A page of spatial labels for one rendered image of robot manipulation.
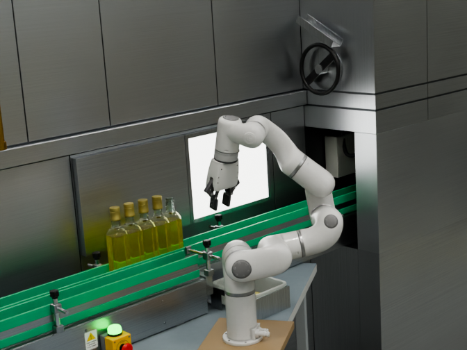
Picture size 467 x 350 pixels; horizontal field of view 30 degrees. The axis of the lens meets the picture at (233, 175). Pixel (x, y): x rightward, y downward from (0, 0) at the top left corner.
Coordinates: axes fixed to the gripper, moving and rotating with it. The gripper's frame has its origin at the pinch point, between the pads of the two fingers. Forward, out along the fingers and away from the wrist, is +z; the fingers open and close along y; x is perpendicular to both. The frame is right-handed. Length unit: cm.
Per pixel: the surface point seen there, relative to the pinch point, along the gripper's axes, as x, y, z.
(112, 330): -1, 39, 35
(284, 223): -19, -56, 31
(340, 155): -34, -104, 18
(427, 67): -14, -125, -25
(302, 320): -3, -57, 67
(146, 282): -9.5, 19.1, 28.8
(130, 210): -26.6, 14.6, 11.0
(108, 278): -17.1, 28.9, 28.0
